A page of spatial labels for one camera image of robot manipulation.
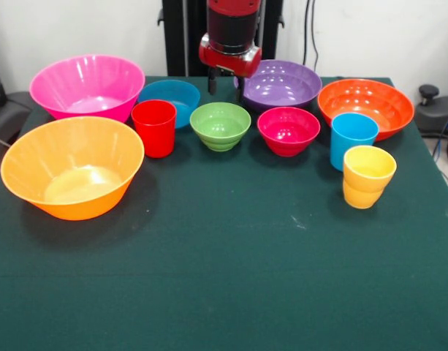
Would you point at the red cup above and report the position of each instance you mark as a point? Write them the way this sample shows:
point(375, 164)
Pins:
point(154, 131)

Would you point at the large pink bowl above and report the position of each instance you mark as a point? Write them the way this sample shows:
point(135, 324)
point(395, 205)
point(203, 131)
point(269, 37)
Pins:
point(88, 84)

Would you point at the small crimson bowl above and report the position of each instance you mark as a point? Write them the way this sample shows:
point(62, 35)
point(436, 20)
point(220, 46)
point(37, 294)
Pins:
point(288, 131)

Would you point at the green bowl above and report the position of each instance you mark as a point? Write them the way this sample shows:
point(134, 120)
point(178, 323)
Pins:
point(220, 126)

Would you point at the dark green tablecloth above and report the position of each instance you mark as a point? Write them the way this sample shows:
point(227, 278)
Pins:
point(223, 274)

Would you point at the purple bowl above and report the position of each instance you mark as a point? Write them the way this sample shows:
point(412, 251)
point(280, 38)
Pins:
point(282, 91)

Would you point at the blue cup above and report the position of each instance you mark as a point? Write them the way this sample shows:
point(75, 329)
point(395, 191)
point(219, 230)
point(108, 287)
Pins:
point(351, 142)

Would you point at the red-orange bowl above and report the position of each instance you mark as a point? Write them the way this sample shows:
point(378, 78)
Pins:
point(366, 106)

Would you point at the black pedestal foot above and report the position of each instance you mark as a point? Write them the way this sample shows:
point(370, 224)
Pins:
point(435, 109)
point(8, 113)

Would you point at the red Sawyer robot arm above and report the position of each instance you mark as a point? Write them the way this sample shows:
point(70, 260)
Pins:
point(232, 22)

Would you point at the large orange bowl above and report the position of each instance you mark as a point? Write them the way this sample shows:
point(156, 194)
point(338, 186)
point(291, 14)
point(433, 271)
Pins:
point(72, 164)

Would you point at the yellow cup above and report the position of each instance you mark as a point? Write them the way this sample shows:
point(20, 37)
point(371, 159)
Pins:
point(368, 179)

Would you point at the blue bowl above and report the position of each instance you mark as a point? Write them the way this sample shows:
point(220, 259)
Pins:
point(180, 93)

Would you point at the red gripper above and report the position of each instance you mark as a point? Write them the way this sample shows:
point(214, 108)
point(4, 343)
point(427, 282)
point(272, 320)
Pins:
point(231, 64)

